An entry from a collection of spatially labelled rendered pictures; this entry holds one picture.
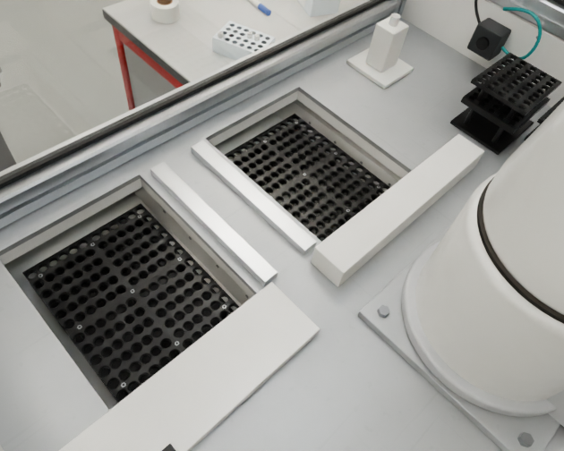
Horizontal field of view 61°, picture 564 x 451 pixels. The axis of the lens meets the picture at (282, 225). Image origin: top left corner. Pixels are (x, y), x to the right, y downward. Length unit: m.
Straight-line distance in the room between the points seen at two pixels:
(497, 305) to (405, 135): 0.41
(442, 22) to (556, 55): 0.22
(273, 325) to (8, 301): 0.30
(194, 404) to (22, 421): 0.17
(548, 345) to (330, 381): 0.22
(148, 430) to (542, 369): 0.37
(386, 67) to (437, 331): 0.51
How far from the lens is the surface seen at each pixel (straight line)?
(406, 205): 0.65
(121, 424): 0.52
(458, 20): 1.01
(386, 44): 0.87
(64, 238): 0.78
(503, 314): 0.46
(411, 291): 0.58
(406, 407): 0.56
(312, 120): 0.87
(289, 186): 0.74
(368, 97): 0.85
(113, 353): 0.61
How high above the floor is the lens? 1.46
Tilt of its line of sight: 54 degrees down
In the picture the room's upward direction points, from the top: 10 degrees clockwise
